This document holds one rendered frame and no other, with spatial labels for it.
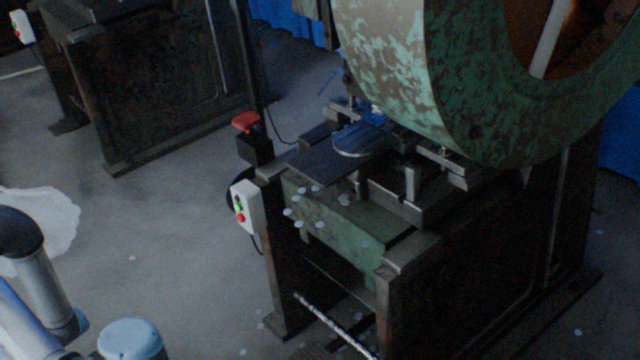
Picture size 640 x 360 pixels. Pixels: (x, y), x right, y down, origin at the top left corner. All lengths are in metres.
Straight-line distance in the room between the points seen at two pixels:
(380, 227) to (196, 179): 1.49
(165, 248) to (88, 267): 0.29
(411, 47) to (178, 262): 1.78
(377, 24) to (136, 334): 0.80
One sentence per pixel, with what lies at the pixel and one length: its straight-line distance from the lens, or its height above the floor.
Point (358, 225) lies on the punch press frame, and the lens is 1.55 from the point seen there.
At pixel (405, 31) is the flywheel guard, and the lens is 0.89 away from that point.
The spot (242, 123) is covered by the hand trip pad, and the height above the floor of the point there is 0.76.
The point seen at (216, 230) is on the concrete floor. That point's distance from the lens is 2.62.
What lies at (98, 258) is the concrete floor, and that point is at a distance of 2.67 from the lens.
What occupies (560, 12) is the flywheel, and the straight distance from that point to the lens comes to 1.17.
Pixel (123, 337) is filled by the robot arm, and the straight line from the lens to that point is 1.40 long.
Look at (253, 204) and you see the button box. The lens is 1.74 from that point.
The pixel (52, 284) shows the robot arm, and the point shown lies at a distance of 1.72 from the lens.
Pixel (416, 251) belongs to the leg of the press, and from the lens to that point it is 1.49.
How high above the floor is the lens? 1.68
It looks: 38 degrees down
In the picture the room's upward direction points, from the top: 7 degrees counter-clockwise
